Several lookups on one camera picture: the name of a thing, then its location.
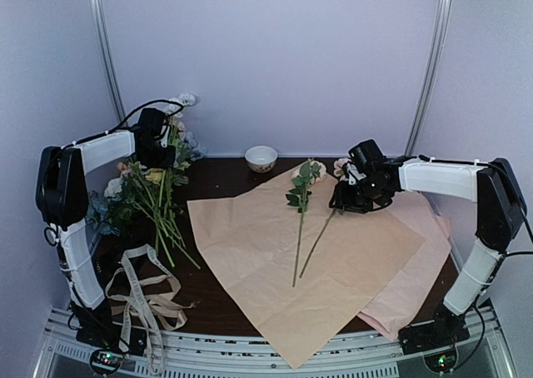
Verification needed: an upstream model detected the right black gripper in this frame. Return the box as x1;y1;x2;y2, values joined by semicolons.
330;175;388;213

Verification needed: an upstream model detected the tan kraft paper sheet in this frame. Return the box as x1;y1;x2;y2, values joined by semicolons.
187;172;424;369

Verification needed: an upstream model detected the pink fake rose stem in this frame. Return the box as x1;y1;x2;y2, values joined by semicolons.
285;158;326;287

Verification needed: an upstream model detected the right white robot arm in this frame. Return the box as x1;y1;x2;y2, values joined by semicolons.
329;139;531;346

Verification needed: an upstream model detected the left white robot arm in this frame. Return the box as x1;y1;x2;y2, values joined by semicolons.
35;107;176;348

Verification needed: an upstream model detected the bunch of fake flowers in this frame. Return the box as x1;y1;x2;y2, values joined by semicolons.
86;92;207;266

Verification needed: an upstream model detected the white patterned ceramic bowl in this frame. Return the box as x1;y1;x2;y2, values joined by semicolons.
244;146;278;173

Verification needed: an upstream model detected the pink wrapping paper sheet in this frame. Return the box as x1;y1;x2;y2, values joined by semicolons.
357;191;451;341

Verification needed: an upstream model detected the beige printed ribbon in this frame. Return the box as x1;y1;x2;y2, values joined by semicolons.
104;244;197;377

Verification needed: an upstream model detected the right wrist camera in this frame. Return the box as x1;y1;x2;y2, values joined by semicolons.
342;162;366;186

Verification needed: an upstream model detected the right aluminium frame post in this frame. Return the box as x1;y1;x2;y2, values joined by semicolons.
404;0;452;156

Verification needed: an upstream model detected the aluminium frame post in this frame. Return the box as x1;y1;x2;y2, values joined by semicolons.
89;0;127;128
404;0;452;156

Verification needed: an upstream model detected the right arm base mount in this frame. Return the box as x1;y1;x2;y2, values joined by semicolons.
398;322;470;375

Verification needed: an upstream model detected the left aluminium frame post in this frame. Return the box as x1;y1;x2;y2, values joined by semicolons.
89;0;127;128

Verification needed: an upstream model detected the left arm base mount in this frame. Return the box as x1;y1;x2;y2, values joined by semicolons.
76;324;147;376

